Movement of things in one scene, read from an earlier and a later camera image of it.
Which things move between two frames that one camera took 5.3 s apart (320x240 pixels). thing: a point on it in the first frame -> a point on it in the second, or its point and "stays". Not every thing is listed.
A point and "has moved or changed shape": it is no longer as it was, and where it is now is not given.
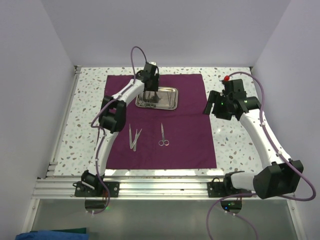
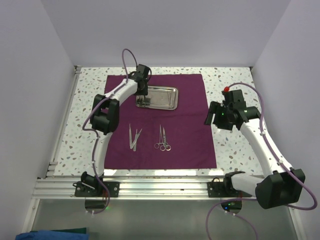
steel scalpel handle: [134, 149] stays
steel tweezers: [131, 146] stays
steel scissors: [162, 142] has moved or changed shape
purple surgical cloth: [170, 138] stays
